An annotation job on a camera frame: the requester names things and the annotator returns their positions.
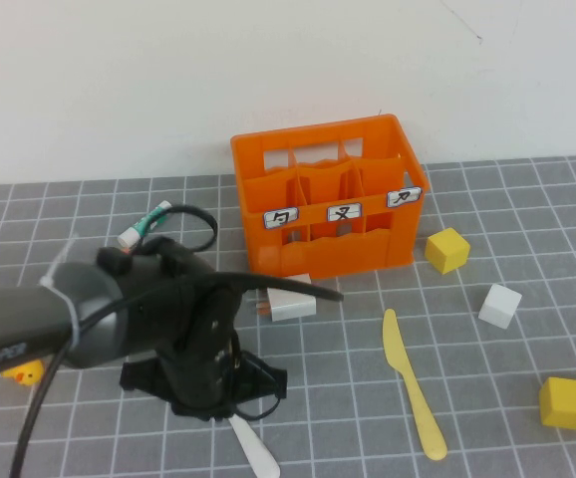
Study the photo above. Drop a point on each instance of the yellow plastic knife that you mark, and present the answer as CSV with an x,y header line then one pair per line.
x,y
397,353

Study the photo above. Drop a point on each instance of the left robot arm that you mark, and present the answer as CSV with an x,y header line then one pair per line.
x,y
29,318

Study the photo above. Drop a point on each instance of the yellow rubber duck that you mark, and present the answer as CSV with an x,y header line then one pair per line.
x,y
26,374

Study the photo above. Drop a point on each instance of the white paper label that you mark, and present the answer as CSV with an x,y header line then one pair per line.
x,y
403,197
281,219
345,213

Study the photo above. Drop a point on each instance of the orange plastic cutlery crate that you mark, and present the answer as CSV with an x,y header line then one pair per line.
x,y
348,259

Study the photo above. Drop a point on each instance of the white power adapter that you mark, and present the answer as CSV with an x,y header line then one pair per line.
x,y
293,308

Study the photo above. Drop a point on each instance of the white cube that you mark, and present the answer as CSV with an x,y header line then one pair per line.
x,y
499,306

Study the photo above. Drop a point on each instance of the yellow cube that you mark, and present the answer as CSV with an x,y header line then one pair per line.
x,y
564,403
446,251

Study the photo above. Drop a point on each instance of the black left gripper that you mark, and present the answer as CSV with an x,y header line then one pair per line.
x,y
203,358

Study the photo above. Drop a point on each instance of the gray grid mat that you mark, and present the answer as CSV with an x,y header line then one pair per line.
x,y
467,398

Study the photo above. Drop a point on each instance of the green and white glue stick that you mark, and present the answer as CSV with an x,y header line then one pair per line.
x,y
143,226

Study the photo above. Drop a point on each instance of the white plastic knife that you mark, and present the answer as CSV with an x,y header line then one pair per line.
x,y
258,450

